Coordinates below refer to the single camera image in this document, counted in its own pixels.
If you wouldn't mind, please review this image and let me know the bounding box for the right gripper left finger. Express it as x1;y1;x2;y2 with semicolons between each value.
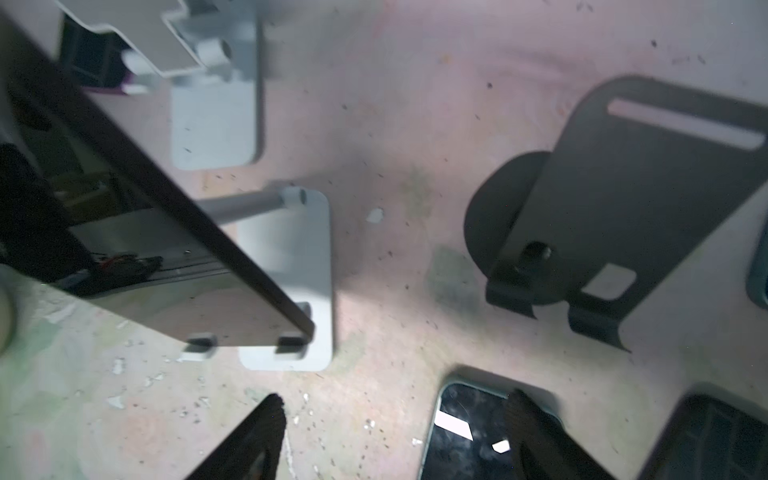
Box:
187;394;286;480

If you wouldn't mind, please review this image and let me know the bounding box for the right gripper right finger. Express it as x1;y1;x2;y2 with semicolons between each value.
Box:
504;389;613;480

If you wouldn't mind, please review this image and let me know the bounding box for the black phone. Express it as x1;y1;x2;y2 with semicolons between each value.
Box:
58;15;132;95
746;223;768;310
639;393;767;479
419;366;560;479
1;16;315;353

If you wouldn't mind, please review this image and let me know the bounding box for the white phone stand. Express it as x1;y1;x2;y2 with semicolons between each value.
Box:
197;186;334;372
57;0;263;171

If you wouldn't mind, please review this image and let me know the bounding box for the black round stand rear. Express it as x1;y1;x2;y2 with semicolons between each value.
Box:
464;76;767;348

